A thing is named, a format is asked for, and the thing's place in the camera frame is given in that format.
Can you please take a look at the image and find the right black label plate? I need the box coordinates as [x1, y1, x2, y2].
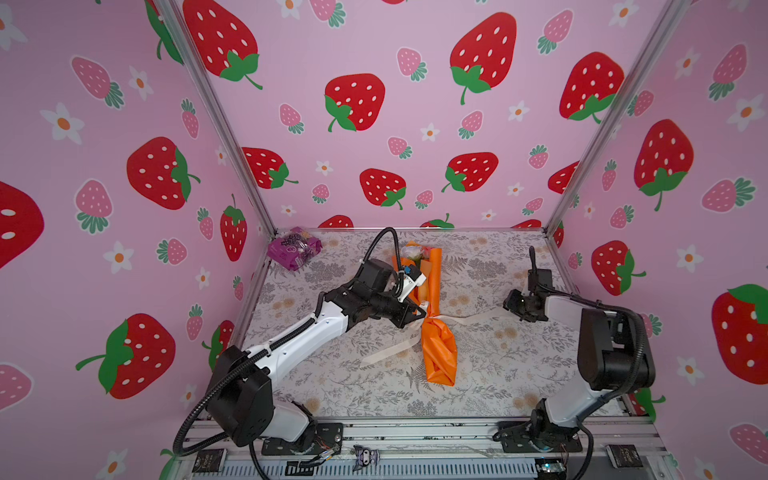
[606, 444, 643, 469]

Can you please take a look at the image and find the white ribbon strip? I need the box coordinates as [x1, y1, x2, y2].
[361, 307, 509, 366]

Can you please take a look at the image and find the left black label plate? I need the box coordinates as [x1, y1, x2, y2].
[192, 449, 227, 474]

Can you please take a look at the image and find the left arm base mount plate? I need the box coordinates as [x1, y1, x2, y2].
[261, 422, 344, 457]

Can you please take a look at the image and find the orange wrapping paper sheet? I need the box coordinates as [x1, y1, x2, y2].
[394, 242, 458, 387]

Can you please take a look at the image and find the small purple figure charm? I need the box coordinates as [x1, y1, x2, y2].
[353, 445, 380, 472]

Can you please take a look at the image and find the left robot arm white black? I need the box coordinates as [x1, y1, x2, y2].
[172, 248, 426, 457]

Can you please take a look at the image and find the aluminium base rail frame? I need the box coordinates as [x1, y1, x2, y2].
[170, 416, 683, 479]

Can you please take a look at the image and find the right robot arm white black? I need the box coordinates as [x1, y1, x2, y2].
[493, 247, 656, 452]

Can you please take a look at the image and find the purple plastic snack bag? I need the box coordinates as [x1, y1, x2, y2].
[267, 227, 323, 271]

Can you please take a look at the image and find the black label plate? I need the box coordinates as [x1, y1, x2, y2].
[192, 449, 227, 474]
[606, 444, 643, 469]

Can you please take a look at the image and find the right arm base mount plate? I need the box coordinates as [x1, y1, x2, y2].
[492, 420, 583, 454]

